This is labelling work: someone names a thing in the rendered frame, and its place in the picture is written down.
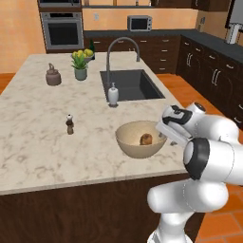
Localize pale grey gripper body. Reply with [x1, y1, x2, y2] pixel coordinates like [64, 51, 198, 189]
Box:
[154, 121, 193, 148]

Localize brown bread roll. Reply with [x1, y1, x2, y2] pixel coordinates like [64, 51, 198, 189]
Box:
[139, 133, 154, 146]

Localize dark wood island cabinet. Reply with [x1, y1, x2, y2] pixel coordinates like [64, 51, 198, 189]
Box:
[0, 172, 207, 243]

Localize beige bowl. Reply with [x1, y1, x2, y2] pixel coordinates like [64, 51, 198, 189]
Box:
[115, 120, 168, 159]

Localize dark sink basin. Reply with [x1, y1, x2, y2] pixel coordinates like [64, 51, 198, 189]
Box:
[99, 68, 166, 103]

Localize white soap dispenser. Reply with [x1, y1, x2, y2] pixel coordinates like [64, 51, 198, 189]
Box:
[107, 82, 121, 107]

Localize dark wood cupboard run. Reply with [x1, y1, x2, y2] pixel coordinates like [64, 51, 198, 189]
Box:
[83, 29, 182, 75]
[176, 29, 243, 131]

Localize grey arched tap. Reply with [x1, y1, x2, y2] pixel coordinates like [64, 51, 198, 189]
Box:
[105, 36, 141, 93]

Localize brown pepper grinder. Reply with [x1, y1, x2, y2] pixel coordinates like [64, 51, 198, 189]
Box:
[65, 113, 76, 136]

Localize potted plant with yellow flowers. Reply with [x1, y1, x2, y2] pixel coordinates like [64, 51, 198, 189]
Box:
[70, 49, 90, 82]

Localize grey toaster oven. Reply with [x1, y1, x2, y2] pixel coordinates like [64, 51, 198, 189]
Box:
[126, 14, 154, 32]

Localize bowl of lemons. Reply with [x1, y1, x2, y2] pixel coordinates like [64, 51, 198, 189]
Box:
[83, 47, 96, 63]

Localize white countertop appliance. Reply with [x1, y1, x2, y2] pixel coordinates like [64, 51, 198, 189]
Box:
[224, 23, 242, 46]

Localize brown kettle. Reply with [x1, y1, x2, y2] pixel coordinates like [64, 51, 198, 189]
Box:
[45, 62, 63, 87]

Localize dark wood wall cupboards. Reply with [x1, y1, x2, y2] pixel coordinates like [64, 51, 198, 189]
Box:
[151, 0, 233, 12]

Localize steel wall oven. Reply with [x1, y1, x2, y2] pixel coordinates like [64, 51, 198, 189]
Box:
[37, 0, 85, 54]

